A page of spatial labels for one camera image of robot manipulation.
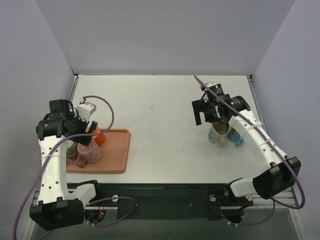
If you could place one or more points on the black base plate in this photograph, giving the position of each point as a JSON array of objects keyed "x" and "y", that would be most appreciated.
[{"x": 170, "y": 201}]

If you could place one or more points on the pink plastic tray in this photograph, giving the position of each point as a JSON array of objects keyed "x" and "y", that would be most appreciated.
[{"x": 115, "y": 151}]

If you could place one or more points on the beige patterned mug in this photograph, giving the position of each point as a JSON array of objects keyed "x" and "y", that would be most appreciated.
[{"x": 217, "y": 133}]

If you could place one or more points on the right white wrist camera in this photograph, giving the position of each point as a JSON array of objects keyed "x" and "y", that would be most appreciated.
[{"x": 208, "y": 85}]

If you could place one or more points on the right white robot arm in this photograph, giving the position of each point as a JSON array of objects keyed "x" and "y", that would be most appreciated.
[{"x": 278, "y": 170}]

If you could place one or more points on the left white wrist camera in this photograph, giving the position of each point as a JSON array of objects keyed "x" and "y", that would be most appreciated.
[{"x": 85, "y": 110}]

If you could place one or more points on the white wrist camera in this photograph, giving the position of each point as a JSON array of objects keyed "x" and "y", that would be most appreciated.
[
  {"x": 85, "y": 110},
  {"x": 208, "y": 85}
]

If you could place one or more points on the yellow cream mug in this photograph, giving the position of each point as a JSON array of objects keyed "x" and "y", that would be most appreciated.
[{"x": 71, "y": 152}]

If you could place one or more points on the orange mug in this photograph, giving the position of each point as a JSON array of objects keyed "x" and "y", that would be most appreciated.
[{"x": 99, "y": 139}]

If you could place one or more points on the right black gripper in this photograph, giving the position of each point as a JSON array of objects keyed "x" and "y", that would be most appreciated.
[{"x": 200, "y": 110}]

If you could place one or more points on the pink patterned mug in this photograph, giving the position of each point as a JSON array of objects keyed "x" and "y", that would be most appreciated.
[{"x": 90, "y": 154}]

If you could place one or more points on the blue patterned mug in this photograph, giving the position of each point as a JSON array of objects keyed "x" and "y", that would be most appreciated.
[{"x": 234, "y": 137}]

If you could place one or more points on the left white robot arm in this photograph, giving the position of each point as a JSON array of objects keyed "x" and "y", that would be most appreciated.
[{"x": 56, "y": 207}]

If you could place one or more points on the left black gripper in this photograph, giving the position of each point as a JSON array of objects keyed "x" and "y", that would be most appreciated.
[{"x": 81, "y": 127}]

